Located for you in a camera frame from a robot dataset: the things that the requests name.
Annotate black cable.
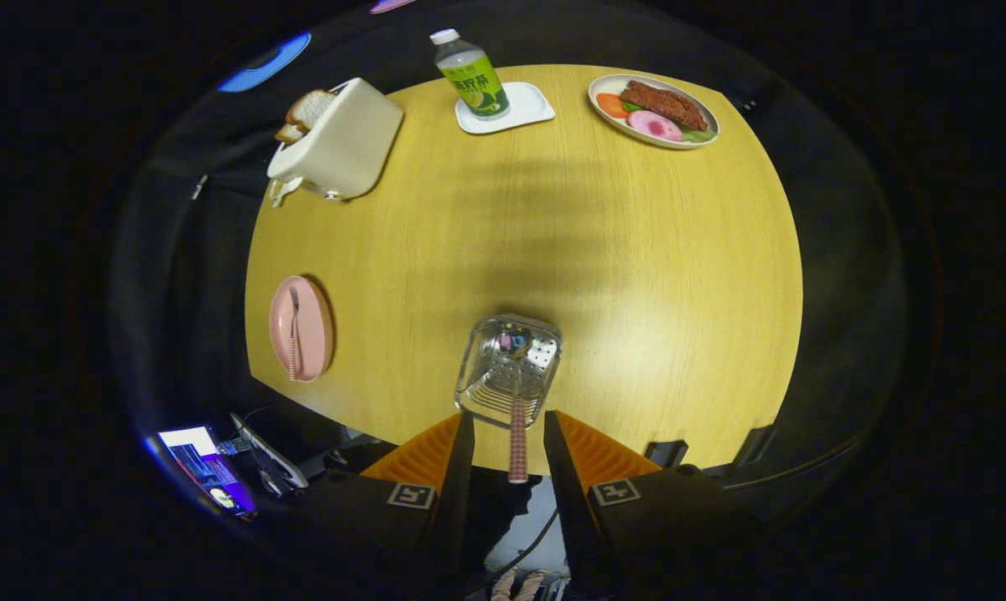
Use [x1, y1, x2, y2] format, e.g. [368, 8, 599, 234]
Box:
[468, 508, 560, 600]

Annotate metal wire cutlery basket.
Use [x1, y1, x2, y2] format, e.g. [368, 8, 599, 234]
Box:
[455, 314, 563, 430]

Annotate black table bracket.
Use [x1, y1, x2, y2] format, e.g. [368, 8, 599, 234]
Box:
[736, 426, 775, 464]
[645, 440, 689, 468]

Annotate brown steak piece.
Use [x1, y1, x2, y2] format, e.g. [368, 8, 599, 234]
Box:
[619, 80, 709, 131]

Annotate pink radish slice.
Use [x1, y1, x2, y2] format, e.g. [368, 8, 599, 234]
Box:
[627, 109, 685, 143]

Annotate person's legs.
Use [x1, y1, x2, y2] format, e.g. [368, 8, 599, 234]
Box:
[490, 568, 547, 601]

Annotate spoon with checkered handle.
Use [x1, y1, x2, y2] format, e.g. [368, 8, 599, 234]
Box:
[499, 327, 533, 485]

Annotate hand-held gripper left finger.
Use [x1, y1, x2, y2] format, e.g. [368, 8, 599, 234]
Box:
[269, 409, 477, 585]

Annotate white toaster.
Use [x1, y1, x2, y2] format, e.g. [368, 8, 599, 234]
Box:
[266, 78, 405, 208]

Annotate pink round plate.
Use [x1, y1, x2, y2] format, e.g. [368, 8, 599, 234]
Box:
[269, 275, 335, 384]

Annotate fork with checkered handle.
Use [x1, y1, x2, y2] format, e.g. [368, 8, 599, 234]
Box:
[286, 286, 302, 381]

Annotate white square coaster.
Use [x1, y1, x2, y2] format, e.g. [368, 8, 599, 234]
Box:
[455, 81, 556, 135]

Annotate green label drink bottle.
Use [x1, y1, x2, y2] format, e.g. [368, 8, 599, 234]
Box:
[430, 28, 511, 120]

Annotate oval plate with food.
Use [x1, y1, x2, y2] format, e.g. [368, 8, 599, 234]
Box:
[588, 73, 720, 150]

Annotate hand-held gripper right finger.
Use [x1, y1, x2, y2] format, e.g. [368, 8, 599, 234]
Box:
[543, 409, 766, 592]

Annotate open laptop with lit screen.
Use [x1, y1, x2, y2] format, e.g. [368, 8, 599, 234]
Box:
[157, 426, 257, 514]

